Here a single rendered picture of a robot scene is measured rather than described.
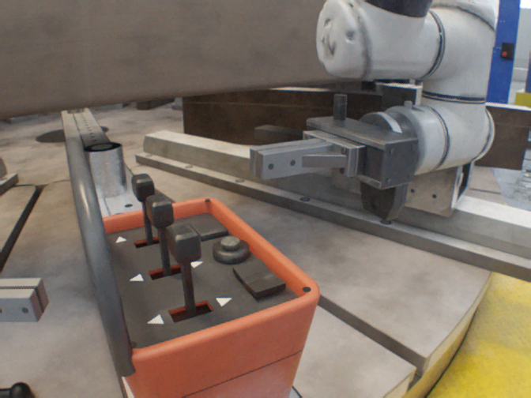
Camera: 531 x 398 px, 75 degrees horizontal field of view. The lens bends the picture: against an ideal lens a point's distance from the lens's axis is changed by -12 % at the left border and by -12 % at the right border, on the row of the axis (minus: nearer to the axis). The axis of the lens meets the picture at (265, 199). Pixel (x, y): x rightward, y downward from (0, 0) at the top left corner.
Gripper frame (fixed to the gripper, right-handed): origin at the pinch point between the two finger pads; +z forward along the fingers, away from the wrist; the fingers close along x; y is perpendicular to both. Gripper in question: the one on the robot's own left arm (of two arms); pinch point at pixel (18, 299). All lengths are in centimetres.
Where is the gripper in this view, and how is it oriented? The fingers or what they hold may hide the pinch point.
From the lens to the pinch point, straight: 36.4
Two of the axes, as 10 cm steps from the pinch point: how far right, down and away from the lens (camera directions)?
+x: -1.2, -3.8, 9.2
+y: 0.0, -9.3, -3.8
